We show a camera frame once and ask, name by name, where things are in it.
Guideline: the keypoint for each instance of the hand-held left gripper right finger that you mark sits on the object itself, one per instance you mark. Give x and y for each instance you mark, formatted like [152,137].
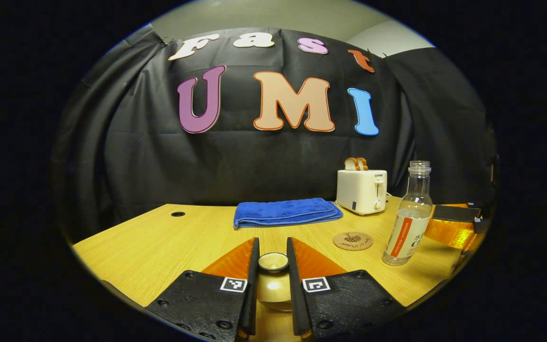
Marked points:
[295,294]

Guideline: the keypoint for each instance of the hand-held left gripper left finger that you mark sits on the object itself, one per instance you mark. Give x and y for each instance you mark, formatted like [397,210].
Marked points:
[252,294]

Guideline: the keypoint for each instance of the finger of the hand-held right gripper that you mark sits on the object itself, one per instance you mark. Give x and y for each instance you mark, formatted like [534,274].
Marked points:
[451,228]

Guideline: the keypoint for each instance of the cream teacup lid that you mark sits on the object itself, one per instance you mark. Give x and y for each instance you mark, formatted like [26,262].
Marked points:
[273,289]

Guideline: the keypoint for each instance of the clear plastic water bottle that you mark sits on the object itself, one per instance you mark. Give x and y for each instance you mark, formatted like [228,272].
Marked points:
[409,223]

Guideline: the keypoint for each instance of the round cork coaster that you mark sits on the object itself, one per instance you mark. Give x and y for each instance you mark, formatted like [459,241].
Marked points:
[353,241]

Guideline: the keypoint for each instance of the folded blue towel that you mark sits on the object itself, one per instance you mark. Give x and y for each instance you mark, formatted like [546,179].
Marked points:
[285,211]

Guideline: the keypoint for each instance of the cream toaster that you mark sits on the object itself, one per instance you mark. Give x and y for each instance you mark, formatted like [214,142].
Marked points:
[359,190]

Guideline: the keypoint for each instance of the bread slice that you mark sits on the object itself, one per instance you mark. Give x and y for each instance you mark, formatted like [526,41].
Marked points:
[350,164]
[363,163]

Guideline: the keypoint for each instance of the black backdrop cloth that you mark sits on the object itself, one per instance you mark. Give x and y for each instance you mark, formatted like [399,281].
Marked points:
[159,156]

